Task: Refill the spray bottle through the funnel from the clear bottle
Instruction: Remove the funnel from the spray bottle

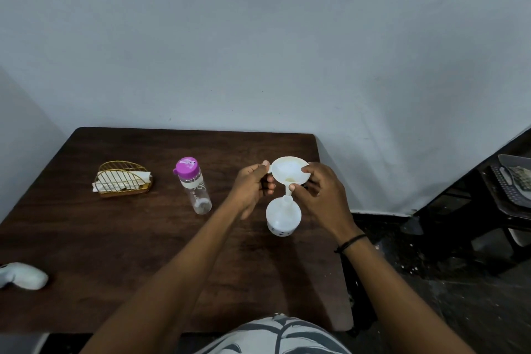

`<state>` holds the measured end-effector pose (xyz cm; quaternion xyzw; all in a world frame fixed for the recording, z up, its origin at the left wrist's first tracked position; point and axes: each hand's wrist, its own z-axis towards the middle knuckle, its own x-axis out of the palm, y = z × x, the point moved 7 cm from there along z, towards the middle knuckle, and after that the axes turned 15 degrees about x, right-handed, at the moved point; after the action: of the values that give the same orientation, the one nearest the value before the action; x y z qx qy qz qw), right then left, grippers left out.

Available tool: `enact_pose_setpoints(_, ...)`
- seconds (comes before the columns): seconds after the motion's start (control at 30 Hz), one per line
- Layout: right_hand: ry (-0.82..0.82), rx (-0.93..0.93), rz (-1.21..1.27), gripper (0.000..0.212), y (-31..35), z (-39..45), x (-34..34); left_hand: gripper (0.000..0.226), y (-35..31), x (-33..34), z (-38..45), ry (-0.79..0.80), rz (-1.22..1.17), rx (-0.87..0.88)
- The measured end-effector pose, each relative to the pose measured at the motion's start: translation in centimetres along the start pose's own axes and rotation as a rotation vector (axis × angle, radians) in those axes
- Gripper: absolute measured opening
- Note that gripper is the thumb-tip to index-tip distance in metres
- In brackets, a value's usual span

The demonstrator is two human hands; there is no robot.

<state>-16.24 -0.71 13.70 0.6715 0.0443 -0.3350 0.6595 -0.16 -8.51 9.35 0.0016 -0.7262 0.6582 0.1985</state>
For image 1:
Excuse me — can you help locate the person's right hand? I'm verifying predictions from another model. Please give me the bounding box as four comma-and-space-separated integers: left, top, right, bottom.
288, 162, 366, 244

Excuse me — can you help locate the person's left hand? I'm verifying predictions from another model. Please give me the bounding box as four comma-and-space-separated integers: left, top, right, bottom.
229, 160, 277, 221

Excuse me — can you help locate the white spray bottle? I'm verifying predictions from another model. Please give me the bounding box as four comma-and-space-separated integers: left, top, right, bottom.
265, 195, 303, 237

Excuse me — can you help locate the white plastic funnel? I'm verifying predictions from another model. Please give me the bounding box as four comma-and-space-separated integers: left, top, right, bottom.
268, 156, 311, 197

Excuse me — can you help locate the clear bottle with purple lid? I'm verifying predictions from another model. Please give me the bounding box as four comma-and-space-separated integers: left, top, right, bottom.
180, 173, 213, 216

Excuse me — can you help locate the purple bottle cap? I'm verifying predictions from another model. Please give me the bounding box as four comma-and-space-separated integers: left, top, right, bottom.
173, 157, 201, 181

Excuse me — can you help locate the person's right forearm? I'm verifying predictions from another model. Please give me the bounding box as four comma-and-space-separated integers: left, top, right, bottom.
338, 235, 476, 354

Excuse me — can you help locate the person's left forearm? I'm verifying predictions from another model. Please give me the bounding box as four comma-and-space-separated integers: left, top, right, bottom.
81, 200, 249, 354

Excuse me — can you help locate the black wristband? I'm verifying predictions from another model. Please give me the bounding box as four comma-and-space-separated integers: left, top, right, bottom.
334, 234, 368, 254

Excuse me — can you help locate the white grey patterned clothing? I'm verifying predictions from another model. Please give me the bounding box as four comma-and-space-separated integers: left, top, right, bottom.
195, 313, 353, 354

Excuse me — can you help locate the dark side table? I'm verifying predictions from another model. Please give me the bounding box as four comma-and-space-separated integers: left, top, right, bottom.
414, 150, 531, 259

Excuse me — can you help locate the dark wooden table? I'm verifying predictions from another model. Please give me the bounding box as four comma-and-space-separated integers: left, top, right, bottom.
0, 127, 354, 334

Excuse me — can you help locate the grey plastic tray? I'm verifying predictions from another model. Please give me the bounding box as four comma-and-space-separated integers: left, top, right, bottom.
489, 154, 531, 210

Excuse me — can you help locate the patterned cloth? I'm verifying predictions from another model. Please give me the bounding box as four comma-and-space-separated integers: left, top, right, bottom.
508, 165, 531, 192

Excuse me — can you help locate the white handheld controller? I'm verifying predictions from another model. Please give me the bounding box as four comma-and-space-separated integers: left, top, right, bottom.
0, 262, 49, 291

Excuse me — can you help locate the gold wire napkin holder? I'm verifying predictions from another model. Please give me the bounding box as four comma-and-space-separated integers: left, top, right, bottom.
94, 160, 154, 198

